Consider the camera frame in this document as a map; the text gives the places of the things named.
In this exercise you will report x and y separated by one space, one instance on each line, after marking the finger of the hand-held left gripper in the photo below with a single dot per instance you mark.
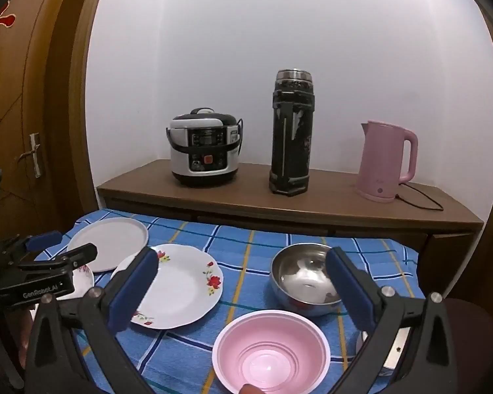
78 256
45 240

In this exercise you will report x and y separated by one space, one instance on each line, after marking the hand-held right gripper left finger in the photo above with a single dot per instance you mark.
135 291

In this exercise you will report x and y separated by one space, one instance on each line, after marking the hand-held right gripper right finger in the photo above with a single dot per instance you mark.
349 291

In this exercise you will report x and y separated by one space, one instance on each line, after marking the small floral white plate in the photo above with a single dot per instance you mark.
84 282

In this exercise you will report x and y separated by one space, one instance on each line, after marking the plain white plate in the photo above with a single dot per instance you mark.
107 242

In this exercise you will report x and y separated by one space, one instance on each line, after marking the large floral white plate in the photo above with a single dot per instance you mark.
180 291

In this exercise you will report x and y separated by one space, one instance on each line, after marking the stainless steel bowl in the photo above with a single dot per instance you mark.
300 279

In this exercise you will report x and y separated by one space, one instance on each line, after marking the white enamel bowl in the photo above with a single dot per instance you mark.
396 349

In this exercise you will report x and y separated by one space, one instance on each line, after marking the pink plastic bowl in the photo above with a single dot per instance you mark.
267 357

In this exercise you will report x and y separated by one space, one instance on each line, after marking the person's left hand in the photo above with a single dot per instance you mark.
24 342

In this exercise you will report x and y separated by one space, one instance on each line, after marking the person's right hand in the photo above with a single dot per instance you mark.
251 390

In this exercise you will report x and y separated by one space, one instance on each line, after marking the brown wooden cabinet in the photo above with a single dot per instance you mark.
337 205

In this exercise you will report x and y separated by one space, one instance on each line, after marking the blue plaid tablecloth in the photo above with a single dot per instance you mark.
246 254

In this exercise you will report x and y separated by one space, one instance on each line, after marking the pink electric kettle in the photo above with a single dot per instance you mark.
380 160

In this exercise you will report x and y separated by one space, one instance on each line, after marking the silver black rice cooker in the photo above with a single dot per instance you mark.
205 160

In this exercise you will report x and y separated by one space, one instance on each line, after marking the brown wooden door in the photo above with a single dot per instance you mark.
24 90

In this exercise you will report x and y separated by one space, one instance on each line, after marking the black thermos flask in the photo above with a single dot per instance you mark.
291 139

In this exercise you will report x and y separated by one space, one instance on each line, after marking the red door decoration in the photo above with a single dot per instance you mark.
6 20

